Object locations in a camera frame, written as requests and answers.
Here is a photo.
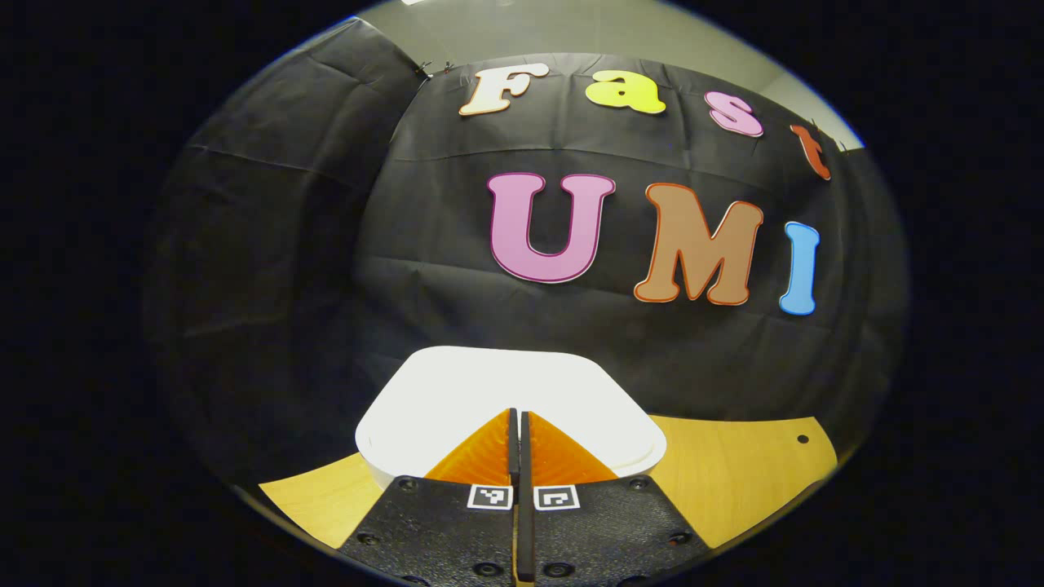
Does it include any white desktop garbage bin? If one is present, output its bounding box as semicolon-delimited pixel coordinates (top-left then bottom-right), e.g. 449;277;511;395
356;346;668;490

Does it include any black backdrop cloth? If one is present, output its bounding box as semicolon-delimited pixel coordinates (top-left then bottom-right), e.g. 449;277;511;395
143;16;908;490

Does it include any wooden desktop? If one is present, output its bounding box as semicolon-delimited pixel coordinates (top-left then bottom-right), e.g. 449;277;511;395
259;414;839;551

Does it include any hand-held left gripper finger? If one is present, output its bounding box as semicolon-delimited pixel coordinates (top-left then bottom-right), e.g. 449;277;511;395
337;408;520;587
520;410;701;587

